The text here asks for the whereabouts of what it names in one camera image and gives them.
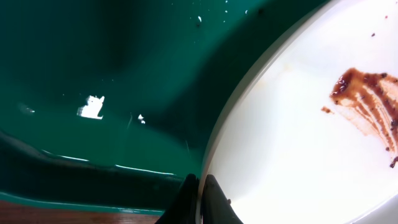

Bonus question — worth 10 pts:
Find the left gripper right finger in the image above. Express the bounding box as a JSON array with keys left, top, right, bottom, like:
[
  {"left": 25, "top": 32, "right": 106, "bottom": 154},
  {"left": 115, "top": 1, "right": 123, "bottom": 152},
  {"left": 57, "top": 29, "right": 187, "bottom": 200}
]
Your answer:
[{"left": 201, "top": 174, "right": 243, "bottom": 224}]

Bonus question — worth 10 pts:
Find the teal plastic tray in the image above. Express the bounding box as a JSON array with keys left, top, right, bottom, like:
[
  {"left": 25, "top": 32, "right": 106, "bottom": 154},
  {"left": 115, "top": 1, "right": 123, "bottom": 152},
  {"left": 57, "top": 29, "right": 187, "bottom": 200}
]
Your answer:
[{"left": 1, "top": 0, "right": 323, "bottom": 215}]

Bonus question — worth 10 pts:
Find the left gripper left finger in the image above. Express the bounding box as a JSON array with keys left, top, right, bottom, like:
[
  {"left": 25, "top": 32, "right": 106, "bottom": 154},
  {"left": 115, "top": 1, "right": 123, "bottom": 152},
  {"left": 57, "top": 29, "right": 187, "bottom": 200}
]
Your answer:
[{"left": 155, "top": 174, "right": 199, "bottom": 224}]

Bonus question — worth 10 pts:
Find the white plate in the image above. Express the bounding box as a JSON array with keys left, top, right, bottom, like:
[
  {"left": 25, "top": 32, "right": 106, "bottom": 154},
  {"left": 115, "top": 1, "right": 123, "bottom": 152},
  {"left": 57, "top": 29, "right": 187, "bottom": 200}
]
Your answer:
[{"left": 202, "top": 1, "right": 397, "bottom": 223}]

